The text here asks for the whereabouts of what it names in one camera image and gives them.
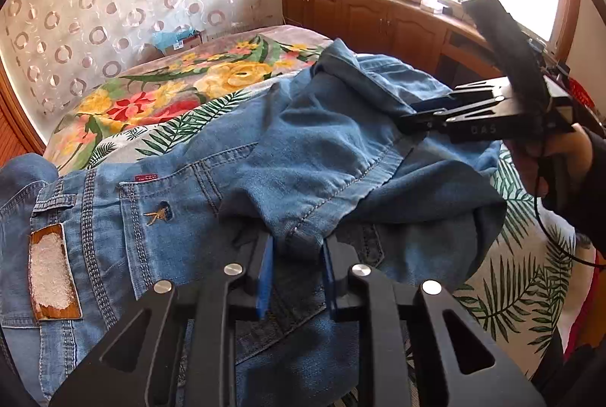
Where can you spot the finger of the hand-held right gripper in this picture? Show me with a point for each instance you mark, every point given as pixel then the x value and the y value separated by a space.
pixel 416 123
pixel 431 105

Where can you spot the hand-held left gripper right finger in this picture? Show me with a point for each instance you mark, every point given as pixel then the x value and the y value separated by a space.
pixel 333 281

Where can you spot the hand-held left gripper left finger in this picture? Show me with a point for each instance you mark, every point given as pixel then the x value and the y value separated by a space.
pixel 265 279

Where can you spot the blue denim pants dark label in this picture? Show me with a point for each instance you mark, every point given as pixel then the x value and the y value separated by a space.
pixel 293 355

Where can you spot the light denim pants leather patch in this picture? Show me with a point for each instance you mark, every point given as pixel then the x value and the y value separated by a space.
pixel 331 141

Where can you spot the person's right hand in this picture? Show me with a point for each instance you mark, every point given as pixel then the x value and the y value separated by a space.
pixel 575 156

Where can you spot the white tissue box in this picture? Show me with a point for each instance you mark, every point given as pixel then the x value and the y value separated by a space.
pixel 431 6

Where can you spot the long wooden cabinet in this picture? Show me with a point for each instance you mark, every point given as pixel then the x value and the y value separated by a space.
pixel 369 23

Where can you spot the floral blanket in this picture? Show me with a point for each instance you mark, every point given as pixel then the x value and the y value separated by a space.
pixel 189 89

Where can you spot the small cardboard box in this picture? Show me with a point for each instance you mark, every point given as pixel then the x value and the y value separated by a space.
pixel 187 46

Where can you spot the box with teal cloth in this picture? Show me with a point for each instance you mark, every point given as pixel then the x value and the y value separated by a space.
pixel 170 37

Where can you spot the wooden slatted wardrobe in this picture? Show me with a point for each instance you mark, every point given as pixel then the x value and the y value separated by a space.
pixel 19 127

